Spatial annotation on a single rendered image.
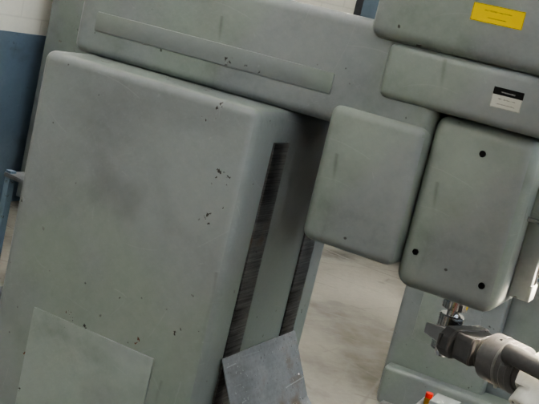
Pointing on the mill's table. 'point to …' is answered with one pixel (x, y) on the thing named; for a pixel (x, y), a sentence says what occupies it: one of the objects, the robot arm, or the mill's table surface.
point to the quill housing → (471, 213)
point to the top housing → (467, 29)
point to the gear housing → (463, 88)
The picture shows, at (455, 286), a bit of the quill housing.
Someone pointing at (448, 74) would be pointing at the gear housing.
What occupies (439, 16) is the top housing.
